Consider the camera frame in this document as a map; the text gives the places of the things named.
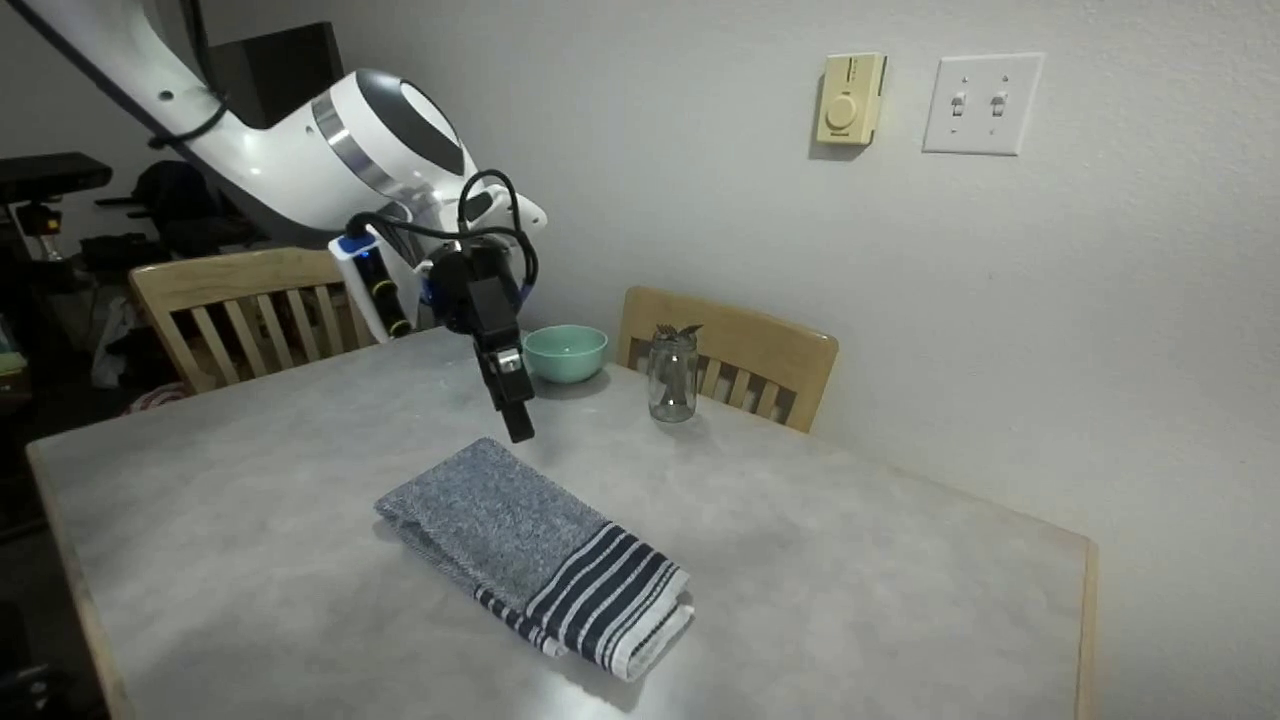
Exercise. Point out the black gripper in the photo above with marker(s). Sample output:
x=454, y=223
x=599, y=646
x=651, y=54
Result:
x=472, y=292

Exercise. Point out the blue striped towel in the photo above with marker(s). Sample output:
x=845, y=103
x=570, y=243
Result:
x=534, y=544

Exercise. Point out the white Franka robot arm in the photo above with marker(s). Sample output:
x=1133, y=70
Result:
x=307, y=144

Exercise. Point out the teal ceramic bowl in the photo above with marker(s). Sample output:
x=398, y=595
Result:
x=570, y=352

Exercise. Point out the clear glass jar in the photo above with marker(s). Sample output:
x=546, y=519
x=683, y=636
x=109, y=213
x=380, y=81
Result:
x=673, y=385

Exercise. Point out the wooden chair with slotted back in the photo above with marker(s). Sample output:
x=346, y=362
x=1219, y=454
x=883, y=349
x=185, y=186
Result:
x=774, y=349

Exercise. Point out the wooden chair with vertical slats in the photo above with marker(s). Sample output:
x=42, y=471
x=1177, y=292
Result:
x=242, y=278

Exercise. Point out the black bag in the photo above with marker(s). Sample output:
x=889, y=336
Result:
x=172, y=202

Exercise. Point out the dark tall panel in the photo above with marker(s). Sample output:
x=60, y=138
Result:
x=274, y=60

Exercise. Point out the black padded equipment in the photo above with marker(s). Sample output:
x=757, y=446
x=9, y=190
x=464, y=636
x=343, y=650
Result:
x=45, y=172

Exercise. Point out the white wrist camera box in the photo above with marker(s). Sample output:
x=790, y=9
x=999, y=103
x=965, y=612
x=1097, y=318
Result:
x=373, y=280

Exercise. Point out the beige wall dimmer dial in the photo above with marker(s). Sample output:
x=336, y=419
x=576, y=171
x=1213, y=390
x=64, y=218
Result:
x=848, y=106

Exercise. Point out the white double light switch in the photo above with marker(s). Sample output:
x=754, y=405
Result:
x=980, y=106

